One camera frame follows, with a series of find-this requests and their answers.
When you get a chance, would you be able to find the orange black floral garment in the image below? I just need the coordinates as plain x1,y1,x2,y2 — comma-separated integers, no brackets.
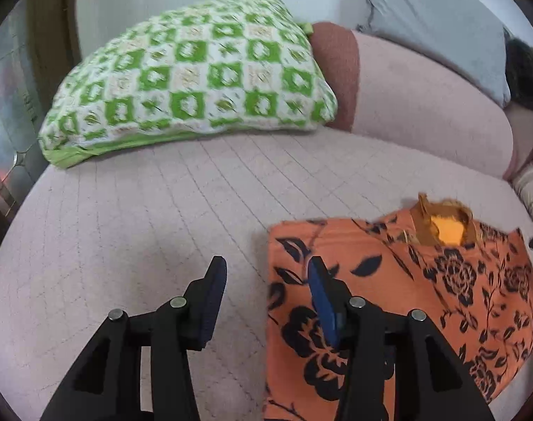
264,196,533,420

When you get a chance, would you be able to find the dark fuzzy clothing heap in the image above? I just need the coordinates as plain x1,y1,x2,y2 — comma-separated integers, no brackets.
506,38,533,111

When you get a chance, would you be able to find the grey pillow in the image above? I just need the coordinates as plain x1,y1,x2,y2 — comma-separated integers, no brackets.
361,0,510,107

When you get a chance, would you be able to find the leaded glass window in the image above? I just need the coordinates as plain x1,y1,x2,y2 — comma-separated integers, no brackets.
0,0,47,221

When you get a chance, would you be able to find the green white patterned pillow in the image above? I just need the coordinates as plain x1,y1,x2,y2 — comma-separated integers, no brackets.
38,0,338,168

